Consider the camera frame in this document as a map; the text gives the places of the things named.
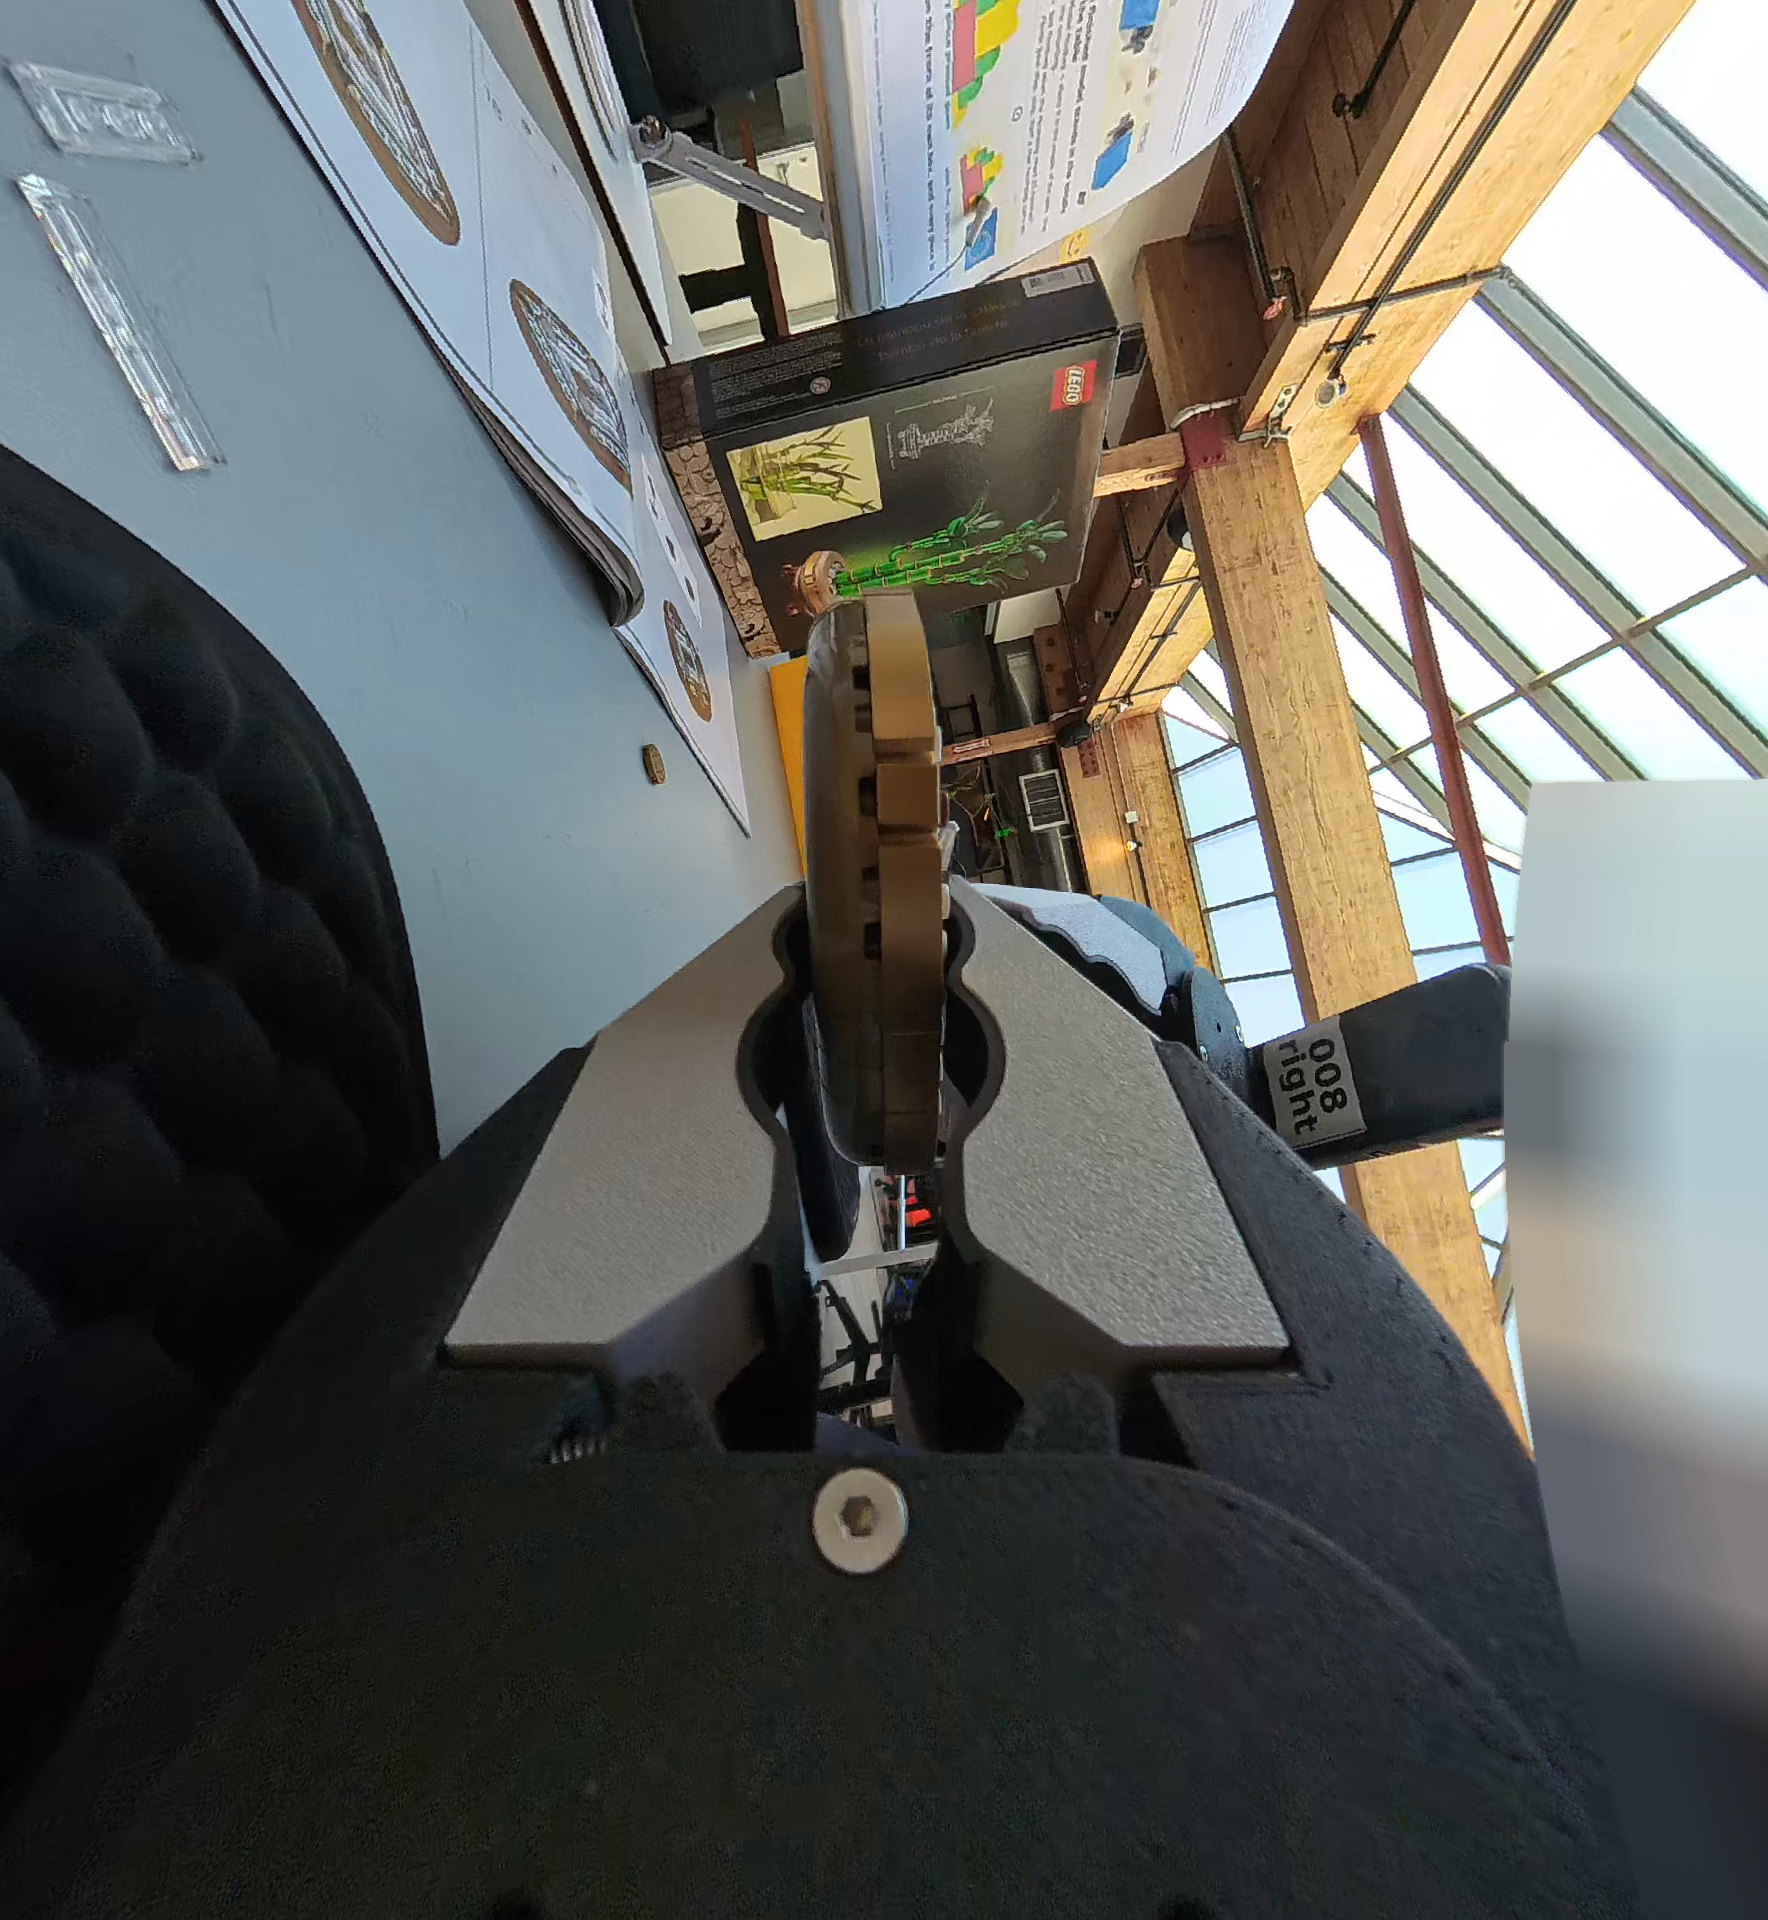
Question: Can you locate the yellow plastic bin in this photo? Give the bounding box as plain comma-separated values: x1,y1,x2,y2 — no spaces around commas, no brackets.
768,657,815,875

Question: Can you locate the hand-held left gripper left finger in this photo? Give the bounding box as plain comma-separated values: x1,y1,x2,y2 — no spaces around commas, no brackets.
443,898,815,1450

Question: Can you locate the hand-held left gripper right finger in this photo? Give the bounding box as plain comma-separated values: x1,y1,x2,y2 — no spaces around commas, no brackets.
942,878,1297,1452

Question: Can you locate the lego set box bamboo picture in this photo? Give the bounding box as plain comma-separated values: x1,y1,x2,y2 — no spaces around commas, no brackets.
655,259,1127,662

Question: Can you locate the clear lego plate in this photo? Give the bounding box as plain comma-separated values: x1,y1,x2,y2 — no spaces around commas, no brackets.
7,59,203,167
15,171,226,475

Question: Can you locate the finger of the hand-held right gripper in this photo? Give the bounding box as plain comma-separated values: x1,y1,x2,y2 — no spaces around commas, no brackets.
972,881,1173,1049

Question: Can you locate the round gold lego base model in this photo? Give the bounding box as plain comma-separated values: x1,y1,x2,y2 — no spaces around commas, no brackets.
801,588,964,1175

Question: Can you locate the wooden roof beam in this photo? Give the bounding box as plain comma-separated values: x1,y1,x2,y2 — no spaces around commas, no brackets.
1136,236,1531,1450

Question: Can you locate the red steel pipe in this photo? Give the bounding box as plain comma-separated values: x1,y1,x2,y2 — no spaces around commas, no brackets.
1357,415,1516,969

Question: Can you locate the black wrist rest pad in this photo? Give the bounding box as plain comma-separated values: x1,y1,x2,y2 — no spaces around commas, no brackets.
0,398,443,1877

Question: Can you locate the lego instruction booklet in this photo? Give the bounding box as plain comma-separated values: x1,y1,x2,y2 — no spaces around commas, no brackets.
212,0,753,838

